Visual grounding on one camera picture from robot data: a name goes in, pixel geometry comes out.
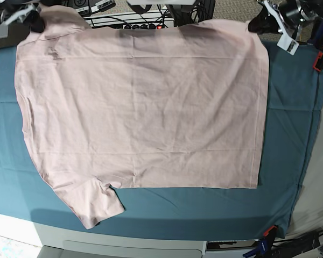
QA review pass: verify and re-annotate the teal table cloth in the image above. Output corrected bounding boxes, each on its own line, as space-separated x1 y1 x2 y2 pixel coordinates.
0 41 323 240

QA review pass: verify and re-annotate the grey drawer cabinet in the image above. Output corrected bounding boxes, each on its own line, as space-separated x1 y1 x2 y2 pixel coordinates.
34 223 205 257

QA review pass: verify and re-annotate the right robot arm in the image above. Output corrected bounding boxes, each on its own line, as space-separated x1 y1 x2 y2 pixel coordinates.
0 1 45 39

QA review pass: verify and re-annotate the orange clamp top right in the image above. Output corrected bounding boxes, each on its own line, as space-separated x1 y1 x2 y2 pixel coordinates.
313 46 323 72

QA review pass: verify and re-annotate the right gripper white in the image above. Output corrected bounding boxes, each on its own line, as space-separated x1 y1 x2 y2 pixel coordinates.
0 3 45 38

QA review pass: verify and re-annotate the orange blue clamp bottom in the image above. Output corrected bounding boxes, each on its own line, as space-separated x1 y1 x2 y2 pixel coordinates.
243 225 278 258

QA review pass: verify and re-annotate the pink T-shirt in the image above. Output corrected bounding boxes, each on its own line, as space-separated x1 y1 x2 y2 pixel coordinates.
15 5 269 229

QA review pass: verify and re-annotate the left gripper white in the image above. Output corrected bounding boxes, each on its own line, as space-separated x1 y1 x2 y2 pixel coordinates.
248 1 299 55

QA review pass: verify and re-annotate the white power strip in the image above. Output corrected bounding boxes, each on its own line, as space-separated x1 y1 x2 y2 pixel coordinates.
84 10 175 28

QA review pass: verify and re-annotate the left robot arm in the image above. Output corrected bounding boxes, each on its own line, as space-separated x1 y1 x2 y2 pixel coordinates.
248 1 323 55

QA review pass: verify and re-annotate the black power strip bottom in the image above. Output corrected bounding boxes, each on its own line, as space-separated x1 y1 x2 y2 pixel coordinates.
268 231 320 258

